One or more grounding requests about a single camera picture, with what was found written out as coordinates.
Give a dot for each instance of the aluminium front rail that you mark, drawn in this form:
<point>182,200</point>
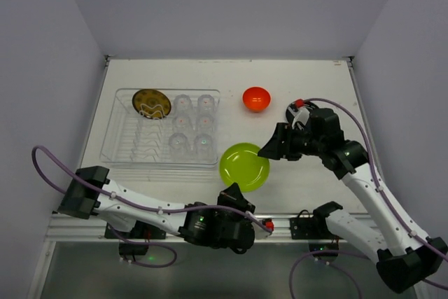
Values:
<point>382,231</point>

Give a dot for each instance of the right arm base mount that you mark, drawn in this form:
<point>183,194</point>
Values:
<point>305,227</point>

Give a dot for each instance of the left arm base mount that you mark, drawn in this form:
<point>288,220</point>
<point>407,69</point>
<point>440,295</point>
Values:
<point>139,242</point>

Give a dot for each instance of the clear glass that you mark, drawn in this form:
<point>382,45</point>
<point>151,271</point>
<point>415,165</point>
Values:
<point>206,104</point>
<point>205,123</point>
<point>182,103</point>
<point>179,144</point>
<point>182,123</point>
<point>204,146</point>

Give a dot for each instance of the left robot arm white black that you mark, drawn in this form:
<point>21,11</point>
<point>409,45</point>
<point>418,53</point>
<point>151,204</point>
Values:
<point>92,193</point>

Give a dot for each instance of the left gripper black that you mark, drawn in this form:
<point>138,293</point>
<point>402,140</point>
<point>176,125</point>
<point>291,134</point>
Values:
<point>236,203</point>

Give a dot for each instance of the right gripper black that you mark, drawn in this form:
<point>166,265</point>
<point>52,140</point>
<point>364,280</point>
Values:
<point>285,141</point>

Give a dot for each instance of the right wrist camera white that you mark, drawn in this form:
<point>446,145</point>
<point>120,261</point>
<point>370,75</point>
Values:
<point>301,111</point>

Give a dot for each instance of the lime green plate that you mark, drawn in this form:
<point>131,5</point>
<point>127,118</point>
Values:
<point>241,164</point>

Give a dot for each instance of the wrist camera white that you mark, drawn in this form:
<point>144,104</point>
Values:
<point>301,111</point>
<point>263,228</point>

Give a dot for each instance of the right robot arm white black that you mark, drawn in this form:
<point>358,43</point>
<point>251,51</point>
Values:
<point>403,253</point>

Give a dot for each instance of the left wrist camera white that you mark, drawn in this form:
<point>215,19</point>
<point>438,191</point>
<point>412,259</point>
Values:
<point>263,228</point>

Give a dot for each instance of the olive yellow plate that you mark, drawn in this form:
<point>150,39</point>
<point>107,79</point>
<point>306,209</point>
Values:
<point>151,104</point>

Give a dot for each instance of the orange plastic bowl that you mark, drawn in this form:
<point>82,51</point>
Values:
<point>256,99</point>

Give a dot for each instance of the clear plastic dish rack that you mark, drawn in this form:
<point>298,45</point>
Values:
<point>131,140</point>

